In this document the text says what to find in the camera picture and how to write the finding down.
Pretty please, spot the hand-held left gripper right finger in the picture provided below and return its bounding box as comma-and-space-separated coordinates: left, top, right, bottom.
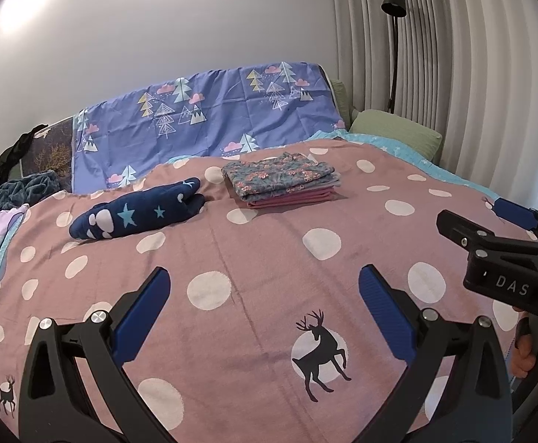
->
358, 264, 514, 443

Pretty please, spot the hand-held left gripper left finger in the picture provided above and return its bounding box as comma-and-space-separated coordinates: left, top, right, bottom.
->
18, 266, 191, 443

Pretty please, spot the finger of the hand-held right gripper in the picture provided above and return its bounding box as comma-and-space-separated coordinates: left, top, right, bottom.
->
436, 209, 538, 260
493, 198, 538, 234

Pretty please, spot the teal floral shirt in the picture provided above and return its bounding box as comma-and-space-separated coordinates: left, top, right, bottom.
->
221, 151, 342, 199

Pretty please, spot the person's right hand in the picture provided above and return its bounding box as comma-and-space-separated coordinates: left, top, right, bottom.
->
509, 317, 535, 381

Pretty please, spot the navy star-print cloth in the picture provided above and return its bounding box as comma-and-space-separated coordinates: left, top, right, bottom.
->
69, 176, 206, 241

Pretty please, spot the turquoise bed sheet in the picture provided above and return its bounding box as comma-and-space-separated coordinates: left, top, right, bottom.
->
310, 129, 503, 195

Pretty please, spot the green pillow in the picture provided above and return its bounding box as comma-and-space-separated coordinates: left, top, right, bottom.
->
330, 79, 360, 123
348, 110, 444, 163

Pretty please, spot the pink polka dot blanket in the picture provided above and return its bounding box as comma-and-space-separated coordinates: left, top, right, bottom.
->
0, 138, 538, 443

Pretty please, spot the pink folded garment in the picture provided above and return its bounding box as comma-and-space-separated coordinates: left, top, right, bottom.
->
244, 185, 341, 209

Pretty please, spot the white pleated curtain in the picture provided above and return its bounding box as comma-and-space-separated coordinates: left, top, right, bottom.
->
329, 0, 538, 222

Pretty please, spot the dark blue fleece blanket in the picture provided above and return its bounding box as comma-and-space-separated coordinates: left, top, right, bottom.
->
0, 171, 62, 222

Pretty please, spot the dark floral headboard panel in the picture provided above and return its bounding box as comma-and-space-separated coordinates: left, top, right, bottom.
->
22, 117, 76, 192

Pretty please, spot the black garment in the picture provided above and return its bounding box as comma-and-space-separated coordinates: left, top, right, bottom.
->
0, 124, 50, 171

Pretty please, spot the blue tree-print sheet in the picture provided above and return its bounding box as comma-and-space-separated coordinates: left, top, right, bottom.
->
70, 61, 348, 195

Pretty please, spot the black floor lamp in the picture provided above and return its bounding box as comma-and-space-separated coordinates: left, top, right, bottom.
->
381, 0, 407, 115

